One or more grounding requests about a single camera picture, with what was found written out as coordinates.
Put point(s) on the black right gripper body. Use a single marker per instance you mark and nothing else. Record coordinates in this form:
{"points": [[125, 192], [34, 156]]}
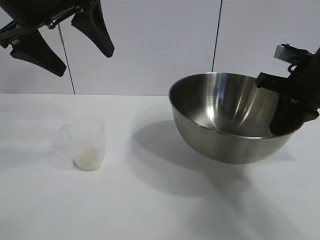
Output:
{"points": [[305, 85]]}

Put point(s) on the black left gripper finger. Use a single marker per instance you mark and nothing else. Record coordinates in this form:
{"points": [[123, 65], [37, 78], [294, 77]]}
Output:
{"points": [[38, 56], [96, 30]]}

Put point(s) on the clear plastic measuring cup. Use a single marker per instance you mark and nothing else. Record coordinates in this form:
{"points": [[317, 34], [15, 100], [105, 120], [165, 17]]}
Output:
{"points": [[85, 135]]}

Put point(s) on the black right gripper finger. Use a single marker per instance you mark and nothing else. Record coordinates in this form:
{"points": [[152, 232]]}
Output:
{"points": [[281, 120], [297, 117]]}

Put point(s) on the stainless steel mixing bowl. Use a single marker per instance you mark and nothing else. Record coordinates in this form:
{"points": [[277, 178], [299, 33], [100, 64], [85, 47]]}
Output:
{"points": [[212, 107]]}

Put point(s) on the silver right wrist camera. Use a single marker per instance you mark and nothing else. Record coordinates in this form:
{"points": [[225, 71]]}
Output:
{"points": [[281, 52]]}

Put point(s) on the white rice grains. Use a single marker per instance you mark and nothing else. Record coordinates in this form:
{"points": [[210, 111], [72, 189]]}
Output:
{"points": [[87, 160]]}

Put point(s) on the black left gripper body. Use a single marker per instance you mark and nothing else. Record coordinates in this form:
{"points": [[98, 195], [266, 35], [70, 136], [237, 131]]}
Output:
{"points": [[30, 11]]}

